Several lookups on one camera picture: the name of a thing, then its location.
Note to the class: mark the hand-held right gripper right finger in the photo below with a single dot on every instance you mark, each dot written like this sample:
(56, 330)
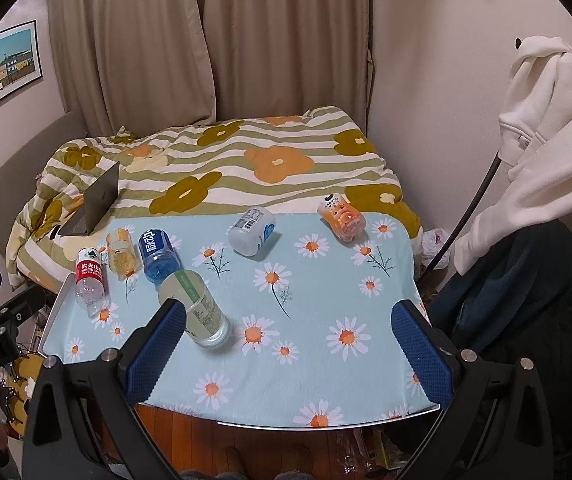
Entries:
(418, 350)

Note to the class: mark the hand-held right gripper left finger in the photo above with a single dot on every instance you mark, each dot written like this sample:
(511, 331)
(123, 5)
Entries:
(158, 345)

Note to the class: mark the green label clear bottle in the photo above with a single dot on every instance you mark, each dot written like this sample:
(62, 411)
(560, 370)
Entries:
(200, 310)

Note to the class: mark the white folding table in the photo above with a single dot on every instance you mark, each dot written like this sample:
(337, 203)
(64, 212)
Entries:
(47, 323)

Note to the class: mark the yellow black object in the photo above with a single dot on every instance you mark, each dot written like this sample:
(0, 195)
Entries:
(20, 372)

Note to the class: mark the red label clear bottle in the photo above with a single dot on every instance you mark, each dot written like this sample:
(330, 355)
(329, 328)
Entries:
(89, 272)

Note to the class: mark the blue label bottle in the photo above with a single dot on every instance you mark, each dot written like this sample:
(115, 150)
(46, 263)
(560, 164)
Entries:
(155, 252)

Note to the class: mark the yellow drink bottle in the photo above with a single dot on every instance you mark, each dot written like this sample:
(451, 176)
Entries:
(120, 255)

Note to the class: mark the yellow box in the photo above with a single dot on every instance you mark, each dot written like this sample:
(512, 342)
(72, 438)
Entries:
(385, 449)

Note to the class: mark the white plastic bag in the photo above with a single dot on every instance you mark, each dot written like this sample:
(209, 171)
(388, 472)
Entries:
(433, 246)

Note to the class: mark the grey padded headboard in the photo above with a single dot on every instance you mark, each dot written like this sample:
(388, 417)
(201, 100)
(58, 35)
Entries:
(15, 180)

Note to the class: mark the dark blue garment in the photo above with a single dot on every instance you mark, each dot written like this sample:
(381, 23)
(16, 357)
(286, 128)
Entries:
(506, 280)

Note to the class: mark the daisy print tablecloth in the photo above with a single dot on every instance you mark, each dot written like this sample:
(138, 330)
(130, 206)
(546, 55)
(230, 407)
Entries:
(306, 310)

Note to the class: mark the clear plastic wrapper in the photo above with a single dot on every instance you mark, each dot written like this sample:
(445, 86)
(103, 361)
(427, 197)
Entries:
(356, 452)

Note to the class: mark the grey laptop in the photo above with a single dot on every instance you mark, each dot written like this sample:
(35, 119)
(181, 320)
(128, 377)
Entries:
(100, 195)

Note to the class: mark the brown slipper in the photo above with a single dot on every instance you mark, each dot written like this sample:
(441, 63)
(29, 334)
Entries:
(236, 462)
(303, 460)

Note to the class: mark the white plastic bottle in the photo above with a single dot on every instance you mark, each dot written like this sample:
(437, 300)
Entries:
(251, 230)

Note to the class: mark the black coat stand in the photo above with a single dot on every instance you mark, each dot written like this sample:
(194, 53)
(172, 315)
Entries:
(466, 210)

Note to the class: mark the orange printed bottle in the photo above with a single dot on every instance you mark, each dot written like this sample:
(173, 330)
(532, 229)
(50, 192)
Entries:
(341, 219)

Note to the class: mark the floral striped blanket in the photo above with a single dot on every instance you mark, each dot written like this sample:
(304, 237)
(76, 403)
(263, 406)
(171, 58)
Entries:
(266, 160)

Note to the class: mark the white hoodie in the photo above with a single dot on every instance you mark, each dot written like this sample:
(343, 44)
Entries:
(551, 125)

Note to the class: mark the beige curtain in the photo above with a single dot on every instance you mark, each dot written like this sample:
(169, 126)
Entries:
(286, 35)
(125, 35)

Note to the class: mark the wall poster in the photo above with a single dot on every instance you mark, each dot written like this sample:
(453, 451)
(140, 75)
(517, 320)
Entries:
(0, 67)

